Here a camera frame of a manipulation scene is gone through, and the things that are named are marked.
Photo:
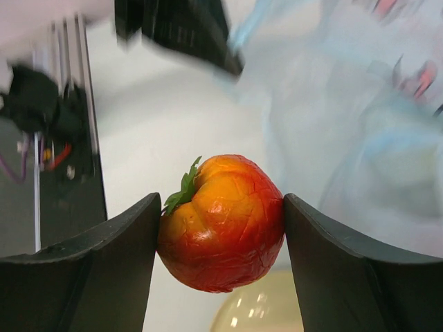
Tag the light blue printed plastic bag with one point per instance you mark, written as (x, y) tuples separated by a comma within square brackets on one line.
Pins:
[(351, 99)]

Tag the cream ceramic plate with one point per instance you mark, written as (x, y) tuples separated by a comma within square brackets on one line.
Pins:
[(270, 304)]

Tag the aluminium frame rail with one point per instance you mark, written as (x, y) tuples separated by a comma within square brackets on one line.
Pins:
[(64, 56)]

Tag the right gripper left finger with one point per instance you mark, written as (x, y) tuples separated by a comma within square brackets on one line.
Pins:
[(98, 280)]

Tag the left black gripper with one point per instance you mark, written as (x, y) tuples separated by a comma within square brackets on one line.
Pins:
[(195, 28)]

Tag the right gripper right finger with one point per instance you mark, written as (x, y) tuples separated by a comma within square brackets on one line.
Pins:
[(349, 282)]

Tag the orange red fake tomato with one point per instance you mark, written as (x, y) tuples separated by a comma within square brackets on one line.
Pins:
[(224, 228)]

